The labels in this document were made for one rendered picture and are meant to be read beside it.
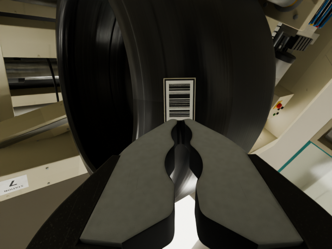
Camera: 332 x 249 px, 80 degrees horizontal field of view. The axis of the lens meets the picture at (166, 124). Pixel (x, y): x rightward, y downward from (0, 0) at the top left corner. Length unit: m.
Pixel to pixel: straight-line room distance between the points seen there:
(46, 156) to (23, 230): 2.15
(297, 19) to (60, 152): 0.88
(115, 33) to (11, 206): 2.73
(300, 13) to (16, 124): 0.97
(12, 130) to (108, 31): 0.53
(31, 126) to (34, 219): 2.20
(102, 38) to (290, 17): 0.55
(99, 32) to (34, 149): 0.52
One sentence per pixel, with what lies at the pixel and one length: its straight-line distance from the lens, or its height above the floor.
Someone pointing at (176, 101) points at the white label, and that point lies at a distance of 0.26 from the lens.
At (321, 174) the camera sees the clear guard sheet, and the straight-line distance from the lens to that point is 1.01.
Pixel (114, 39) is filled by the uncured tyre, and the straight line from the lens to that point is 0.79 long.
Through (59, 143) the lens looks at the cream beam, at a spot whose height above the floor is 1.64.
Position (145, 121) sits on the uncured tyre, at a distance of 0.29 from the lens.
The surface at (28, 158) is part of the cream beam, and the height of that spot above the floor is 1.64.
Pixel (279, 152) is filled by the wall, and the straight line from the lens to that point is 3.35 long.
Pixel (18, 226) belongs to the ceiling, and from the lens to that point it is 3.05.
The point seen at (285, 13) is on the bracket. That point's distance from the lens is 0.56.
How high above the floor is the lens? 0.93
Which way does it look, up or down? 37 degrees up
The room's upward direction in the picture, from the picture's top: 158 degrees counter-clockwise
